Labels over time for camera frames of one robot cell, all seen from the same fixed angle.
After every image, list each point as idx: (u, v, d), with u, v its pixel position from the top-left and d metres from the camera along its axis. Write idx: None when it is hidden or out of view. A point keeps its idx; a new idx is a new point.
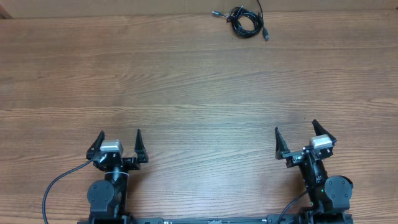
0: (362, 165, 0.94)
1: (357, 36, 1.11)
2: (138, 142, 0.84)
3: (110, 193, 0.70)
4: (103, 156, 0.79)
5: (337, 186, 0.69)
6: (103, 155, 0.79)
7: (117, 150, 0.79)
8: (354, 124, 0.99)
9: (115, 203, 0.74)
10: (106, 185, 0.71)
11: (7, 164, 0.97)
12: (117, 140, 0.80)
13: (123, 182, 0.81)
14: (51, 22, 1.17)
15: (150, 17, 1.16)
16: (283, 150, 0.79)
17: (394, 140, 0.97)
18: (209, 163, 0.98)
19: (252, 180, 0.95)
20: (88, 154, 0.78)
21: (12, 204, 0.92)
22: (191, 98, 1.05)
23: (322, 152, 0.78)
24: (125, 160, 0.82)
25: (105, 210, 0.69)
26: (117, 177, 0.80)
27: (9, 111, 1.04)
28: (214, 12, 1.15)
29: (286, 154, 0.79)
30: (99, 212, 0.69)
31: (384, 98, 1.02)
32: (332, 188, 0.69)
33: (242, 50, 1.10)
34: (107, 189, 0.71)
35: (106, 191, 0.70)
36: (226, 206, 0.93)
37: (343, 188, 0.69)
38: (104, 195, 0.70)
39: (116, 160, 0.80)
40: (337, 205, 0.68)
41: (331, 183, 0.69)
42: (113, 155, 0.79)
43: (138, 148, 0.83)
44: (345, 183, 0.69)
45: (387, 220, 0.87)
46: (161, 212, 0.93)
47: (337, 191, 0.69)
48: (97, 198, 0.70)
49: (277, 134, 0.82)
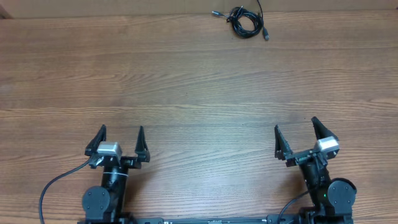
0: (362, 165, 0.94)
1: (356, 36, 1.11)
2: (138, 143, 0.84)
3: (105, 200, 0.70)
4: (100, 158, 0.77)
5: (341, 192, 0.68)
6: (100, 157, 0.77)
7: (114, 155, 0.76)
8: (354, 124, 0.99)
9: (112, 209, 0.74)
10: (101, 192, 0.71)
11: (7, 164, 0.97)
12: (115, 143, 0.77)
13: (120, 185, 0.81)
14: (51, 22, 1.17)
15: (150, 17, 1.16)
16: (286, 151, 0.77)
17: (393, 140, 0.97)
18: (209, 163, 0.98)
19: (252, 180, 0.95)
20: (86, 153, 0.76)
21: (12, 204, 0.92)
22: (191, 98, 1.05)
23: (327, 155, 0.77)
24: (124, 162, 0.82)
25: (101, 218, 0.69)
26: (114, 179, 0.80)
27: (9, 111, 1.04)
28: (214, 12, 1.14)
29: (288, 155, 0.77)
30: (95, 219, 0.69)
31: (384, 98, 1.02)
32: (336, 194, 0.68)
33: (242, 50, 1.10)
34: (102, 196, 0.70)
35: (102, 199, 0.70)
36: (226, 206, 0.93)
37: (346, 193, 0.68)
38: (101, 203, 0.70)
39: (113, 163, 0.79)
40: (340, 210, 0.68)
41: (334, 189, 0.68)
42: (111, 158, 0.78)
43: (139, 149, 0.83)
44: (349, 189, 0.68)
45: (387, 220, 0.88)
46: (161, 212, 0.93)
47: (341, 198, 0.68)
48: (93, 206, 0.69)
49: (278, 134, 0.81)
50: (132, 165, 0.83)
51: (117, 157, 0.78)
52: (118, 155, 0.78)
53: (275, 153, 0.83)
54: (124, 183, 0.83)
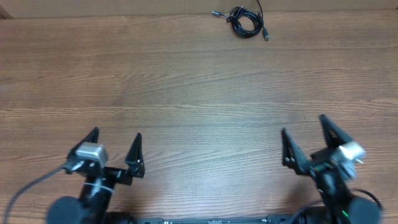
0: (362, 165, 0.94)
1: (356, 36, 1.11)
2: (132, 152, 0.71)
3: (75, 213, 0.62)
4: (79, 163, 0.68)
5: (363, 211, 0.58)
6: (79, 161, 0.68)
7: (96, 159, 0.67)
8: (354, 124, 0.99)
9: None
10: (71, 205, 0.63)
11: (7, 164, 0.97)
12: (99, 145, 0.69)
13: (102, 198, 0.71)
14: (51, 22, 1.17)
15: (150, 17, 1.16)
16: (300, 160, 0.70)
17: (393, 140, 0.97)
18: (209, 163, 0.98)
19: (252, 180, 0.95)
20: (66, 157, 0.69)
21: (12, 204, 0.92)
22: (191, 98, 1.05)
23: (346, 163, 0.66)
24: (109, 172, 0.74)
25: None
26: (96, 191, 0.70)
27: (9, 111, 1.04)
28: (214, 12, 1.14)
29: (303, 164, 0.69)
30: None
31: (384, 98, 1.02)
32: (358, 213, 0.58)
33: (242, 50, 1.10)
34: (73, 208, 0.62)
35: (71, 211, 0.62)
36: (226, 206, 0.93)
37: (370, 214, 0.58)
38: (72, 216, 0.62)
39: (93, 170, 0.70)
40: None
41: (357, 209, 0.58)
42: (91, 163, 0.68)
43: (130, 158, 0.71)
44: (372, 207, 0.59)
45: (387, 220, 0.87)
46: (161, 212, 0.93)
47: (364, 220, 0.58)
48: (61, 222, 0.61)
49: (286, 137, 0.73)
50: (118, 177, 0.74)
51: (100, 162, 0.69)
52: (101, 160, 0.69)
53: (285, 160, 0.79)
54: (107, 196, 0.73)
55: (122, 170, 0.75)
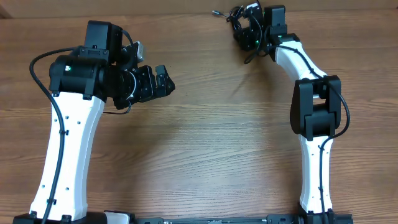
0: (362, 165, 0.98)
1: (356, 36, 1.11)
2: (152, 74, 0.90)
3: (126, 33, 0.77)
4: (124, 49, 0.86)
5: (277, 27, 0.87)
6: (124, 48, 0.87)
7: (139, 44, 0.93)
8: (354, 124, 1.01)
9: (109, 40, 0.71)
10: (119, 29, 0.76)
11: (7, 163, 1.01)
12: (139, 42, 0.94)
13: (126, 78, 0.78)
14: (51, 22, 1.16)
15: (150, 16, 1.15)
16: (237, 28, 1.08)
17: (391, 140, 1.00)
18: (209, 164, 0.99)
19: (252, 180, 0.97)
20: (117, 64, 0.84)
21: (11, 205, 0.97)
22: (191, 98, 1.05)
23: (257, 11, 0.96)
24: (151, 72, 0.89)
25: (107, 25, 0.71)
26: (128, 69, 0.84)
27: (8, 111, 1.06)
28: (214, 12, 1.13)
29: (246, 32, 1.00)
30: (99, 24, 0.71)
31: (384, 99, 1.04)
32: (275, 23, 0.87)
33: (242, 51, 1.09)
34: (121, 32, 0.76)
35: (117, 27, 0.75)
36: (226, 206, 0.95)
37: (281, 16, 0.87)
38: (99, 35, 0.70)
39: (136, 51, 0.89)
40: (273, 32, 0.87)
41: (278, 26, 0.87)
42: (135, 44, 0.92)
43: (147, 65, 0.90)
44: (281, 24, 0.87)
45: (387, 220, 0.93)
46: (161, 212, 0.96)
47: (281, 17, 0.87)
48: (90, 35, 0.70)
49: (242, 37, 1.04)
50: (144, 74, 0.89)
51: (139, 46, 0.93)
52: (142, 53, 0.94)
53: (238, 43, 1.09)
54: (129, 84, 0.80)
55: (148, 66, 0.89)
